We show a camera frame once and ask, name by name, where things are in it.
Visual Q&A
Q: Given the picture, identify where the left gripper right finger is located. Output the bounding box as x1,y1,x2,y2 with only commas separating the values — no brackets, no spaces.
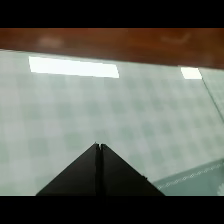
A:
98,143,166,197

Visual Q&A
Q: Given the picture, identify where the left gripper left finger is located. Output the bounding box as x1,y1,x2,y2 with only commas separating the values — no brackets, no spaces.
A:
35,142,100,197

